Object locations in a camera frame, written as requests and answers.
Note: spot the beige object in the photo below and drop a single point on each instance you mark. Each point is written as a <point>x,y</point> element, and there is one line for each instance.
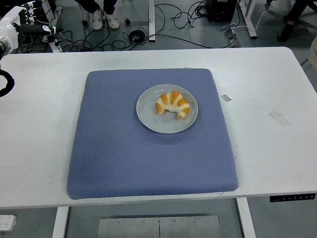
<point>313,52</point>

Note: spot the large clear tape piece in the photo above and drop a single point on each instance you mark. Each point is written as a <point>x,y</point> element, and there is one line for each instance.
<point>280,118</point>

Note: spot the grey foot pedal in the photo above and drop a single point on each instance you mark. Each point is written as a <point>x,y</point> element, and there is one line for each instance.
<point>232,38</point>

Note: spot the grey metal plate with screws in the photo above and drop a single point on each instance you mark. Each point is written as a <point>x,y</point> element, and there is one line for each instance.
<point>158,228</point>

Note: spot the person with white shoes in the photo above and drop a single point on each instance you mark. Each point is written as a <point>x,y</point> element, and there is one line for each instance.
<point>97,19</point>

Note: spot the person with black shoe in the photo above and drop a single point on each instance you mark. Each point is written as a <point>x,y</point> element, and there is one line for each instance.
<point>284,31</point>

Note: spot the white desk leg with foot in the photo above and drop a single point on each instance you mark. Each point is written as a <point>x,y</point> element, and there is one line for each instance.
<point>251,27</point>

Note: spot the black chair caster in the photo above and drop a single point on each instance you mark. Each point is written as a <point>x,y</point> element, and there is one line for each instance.
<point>127,21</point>
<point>85,22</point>

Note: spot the black table control panel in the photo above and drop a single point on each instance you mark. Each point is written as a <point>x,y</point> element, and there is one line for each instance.
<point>292,197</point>

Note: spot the white power strip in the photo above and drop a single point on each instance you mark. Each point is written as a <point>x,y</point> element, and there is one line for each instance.
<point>7,223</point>

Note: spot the golden croissant bread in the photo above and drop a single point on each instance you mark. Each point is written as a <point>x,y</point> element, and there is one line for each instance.
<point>173,102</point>

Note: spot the white table leg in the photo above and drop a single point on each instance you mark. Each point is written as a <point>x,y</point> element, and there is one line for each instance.
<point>246,220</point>
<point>59,223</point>

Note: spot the small black equipment box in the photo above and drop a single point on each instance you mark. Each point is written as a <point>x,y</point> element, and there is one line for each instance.
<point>220,10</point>

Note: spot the blue quilted mat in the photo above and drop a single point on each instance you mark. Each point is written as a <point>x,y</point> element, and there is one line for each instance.
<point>123,161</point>

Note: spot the small grey tape piece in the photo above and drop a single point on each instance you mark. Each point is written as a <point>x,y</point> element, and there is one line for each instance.
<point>226,97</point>

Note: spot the grey round plate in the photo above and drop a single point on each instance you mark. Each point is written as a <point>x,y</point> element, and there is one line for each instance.
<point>163,124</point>

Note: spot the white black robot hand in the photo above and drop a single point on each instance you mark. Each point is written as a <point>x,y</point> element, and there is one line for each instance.
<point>10,27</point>

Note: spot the narrow white desk leg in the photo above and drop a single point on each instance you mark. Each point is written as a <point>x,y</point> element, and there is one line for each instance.
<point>151,19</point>

